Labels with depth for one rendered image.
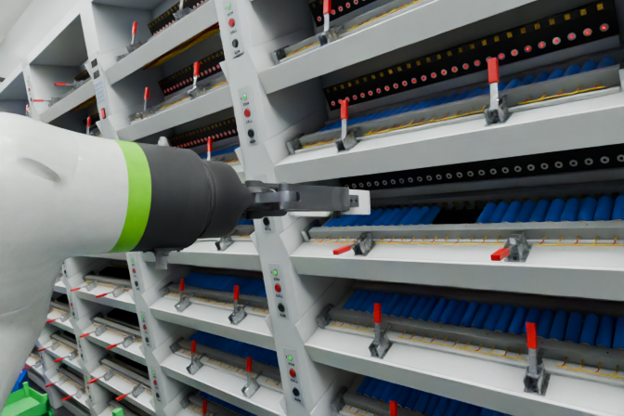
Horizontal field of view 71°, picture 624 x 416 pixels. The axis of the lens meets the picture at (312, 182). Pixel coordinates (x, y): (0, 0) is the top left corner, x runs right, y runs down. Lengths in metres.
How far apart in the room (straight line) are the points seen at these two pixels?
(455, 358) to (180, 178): 0.58
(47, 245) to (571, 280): 0.57
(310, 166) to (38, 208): 0.58
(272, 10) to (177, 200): 0.69
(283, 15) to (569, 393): 0.85
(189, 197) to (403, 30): 0.45
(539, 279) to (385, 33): 0.42
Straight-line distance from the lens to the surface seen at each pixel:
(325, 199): 0.44
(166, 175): 0.36
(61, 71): 2.26
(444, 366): 0.80
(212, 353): 1.42
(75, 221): 0.33
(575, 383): 0.75
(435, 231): 0.75
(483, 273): 0.68
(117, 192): 0.34
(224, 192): 0.40
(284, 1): 1.04
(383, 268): 0.77
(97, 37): 1.57
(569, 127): 0.61
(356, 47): 0.75
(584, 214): 0.71
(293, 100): 0.97
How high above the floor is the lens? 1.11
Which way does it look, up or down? 3 degrees down
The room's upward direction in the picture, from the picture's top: 10 degrees counter-clockwise
